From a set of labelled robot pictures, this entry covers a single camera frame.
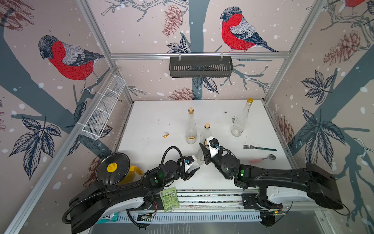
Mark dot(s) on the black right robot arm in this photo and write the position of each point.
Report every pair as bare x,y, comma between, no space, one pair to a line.
318,184

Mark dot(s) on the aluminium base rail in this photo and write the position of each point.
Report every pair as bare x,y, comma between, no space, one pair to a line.
208,206

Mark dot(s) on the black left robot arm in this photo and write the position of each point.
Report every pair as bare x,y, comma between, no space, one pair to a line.
99,200

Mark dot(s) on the green handled fork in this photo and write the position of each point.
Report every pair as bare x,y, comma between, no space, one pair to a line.
248,146

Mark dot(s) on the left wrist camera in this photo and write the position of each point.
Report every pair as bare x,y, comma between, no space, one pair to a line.
188,162

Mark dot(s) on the tall corked glass bottle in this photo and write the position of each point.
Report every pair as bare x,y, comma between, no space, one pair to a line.
191,129

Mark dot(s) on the Fox's candy bag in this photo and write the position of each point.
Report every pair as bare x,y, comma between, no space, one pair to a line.
108,218

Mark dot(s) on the black hanging metal basket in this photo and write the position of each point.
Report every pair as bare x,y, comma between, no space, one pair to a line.
200,67

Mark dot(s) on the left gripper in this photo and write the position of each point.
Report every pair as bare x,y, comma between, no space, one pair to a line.
187,177

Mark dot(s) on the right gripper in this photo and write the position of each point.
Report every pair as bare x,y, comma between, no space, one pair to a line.
207,154

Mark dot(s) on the white wire mesh basket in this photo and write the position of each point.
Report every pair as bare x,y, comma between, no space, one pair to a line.
97,122

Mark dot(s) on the green snack packet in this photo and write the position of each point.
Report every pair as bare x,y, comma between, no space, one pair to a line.
170,199

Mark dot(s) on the small corked glass bottle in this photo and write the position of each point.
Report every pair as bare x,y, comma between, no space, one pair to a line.
206,133

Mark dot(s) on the small corked labelled bottle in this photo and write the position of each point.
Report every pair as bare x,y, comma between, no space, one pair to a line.
200,156

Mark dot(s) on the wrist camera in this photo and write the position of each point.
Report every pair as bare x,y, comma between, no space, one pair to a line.
213,146
188,162

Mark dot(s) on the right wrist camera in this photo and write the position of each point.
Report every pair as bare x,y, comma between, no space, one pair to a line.
213,146

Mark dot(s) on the yellow cap glass bottle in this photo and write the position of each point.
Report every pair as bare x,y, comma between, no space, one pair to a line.
240,122

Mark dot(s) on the pink handled spoon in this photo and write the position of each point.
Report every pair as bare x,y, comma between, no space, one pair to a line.
269,157

